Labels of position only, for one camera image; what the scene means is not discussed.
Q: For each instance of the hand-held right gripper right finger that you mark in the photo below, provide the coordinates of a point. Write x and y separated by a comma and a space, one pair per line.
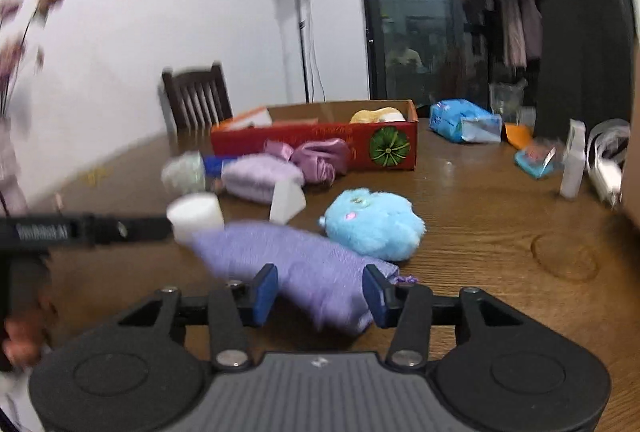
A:
378, 299

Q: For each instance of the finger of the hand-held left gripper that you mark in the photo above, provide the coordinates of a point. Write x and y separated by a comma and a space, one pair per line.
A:
130, 228

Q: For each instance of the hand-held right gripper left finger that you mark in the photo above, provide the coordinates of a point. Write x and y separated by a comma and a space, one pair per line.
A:
265, 297

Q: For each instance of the purple towel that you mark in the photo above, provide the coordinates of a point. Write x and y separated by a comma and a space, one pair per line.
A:
300, 262

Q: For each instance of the white cylinder sponge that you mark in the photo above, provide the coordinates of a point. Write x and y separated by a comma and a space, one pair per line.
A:
196, 217

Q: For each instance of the blue plush toy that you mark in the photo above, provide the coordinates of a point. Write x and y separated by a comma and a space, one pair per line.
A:
372, 227

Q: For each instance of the green white mesh scrubber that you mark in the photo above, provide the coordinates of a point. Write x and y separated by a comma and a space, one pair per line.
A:
182, 172

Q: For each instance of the white triangular sponge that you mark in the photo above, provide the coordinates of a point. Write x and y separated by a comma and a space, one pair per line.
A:
286, 204

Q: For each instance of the lilac cloth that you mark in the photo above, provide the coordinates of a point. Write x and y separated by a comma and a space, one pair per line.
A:
262, 179

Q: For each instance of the purple satin cloth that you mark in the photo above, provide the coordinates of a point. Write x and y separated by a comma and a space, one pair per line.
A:
315, 157

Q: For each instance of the red cardboard box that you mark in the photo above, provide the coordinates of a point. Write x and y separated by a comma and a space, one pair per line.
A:
350, 144

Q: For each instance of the person's left hand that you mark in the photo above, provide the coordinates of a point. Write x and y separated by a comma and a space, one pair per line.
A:
22, 337

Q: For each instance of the dark wooden chair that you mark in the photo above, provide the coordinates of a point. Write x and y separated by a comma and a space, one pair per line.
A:
197, 99

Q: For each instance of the pink dried flowers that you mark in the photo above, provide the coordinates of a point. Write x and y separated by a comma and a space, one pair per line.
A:
20, 57

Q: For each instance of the yellow plush in box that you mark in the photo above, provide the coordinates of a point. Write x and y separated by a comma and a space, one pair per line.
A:
375, 115

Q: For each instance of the blue wet wipes pack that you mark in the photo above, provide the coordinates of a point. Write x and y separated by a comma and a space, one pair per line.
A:
462, 119

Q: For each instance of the small blue snack packet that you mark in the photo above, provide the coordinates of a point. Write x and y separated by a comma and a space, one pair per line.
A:
534, 162

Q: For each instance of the clear glass cup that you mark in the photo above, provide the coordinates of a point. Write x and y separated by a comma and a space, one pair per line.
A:
507, 102

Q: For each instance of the white spray bottle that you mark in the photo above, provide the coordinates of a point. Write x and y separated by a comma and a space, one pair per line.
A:
573, 162

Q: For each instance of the studio light on stand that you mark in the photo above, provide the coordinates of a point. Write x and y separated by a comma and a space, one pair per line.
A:
300, 12

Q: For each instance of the sliding glass door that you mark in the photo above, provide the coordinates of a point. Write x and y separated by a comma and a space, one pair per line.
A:
410, 12

